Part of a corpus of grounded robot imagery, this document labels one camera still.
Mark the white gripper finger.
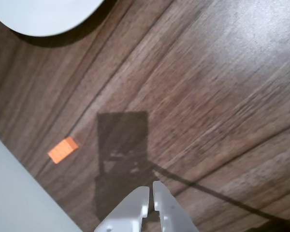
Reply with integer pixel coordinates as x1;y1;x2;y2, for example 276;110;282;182
152;180;199;232
94;186;150;232

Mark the orange lego block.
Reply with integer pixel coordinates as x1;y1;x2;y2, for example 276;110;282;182
47;136;79;165

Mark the white round plate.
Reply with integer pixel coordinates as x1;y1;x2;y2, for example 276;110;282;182
0;0;105;38

